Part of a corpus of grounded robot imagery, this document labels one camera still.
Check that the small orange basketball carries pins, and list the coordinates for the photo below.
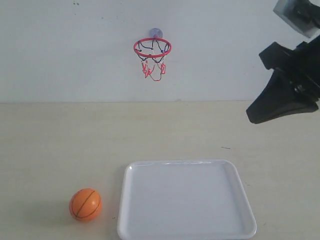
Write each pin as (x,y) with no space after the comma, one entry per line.
(85,205)

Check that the white plastic tray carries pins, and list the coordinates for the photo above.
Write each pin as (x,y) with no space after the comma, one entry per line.
(200,199)

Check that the red mini basketball hoop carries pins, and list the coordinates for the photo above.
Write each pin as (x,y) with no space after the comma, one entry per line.
(152,51)

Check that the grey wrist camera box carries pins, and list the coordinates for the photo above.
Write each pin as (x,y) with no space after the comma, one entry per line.
(301,15)

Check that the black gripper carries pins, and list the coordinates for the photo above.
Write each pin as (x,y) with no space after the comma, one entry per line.
(281,97)

